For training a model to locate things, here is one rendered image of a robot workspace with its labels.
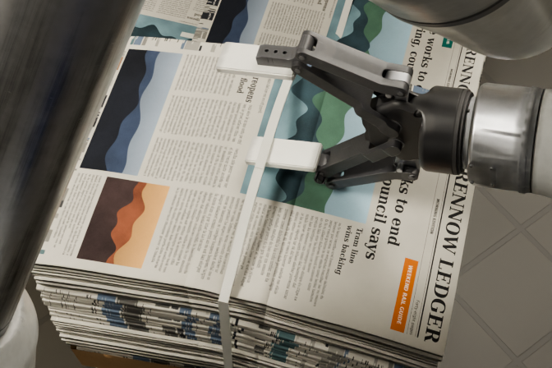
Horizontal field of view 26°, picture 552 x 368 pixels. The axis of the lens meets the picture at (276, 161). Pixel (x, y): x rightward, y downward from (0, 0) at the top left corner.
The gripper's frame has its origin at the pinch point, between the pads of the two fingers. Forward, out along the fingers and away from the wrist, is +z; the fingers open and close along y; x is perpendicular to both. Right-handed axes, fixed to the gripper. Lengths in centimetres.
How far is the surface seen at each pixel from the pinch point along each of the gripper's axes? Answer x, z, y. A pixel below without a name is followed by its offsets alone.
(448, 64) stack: 36, -10, 35
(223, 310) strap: -15.5, -0.2, 10.5
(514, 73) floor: 102, -8, 119
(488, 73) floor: 101, -3, 118
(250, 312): -14.4, -2.2, 12.1
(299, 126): 4.9, -2.3, 9.1
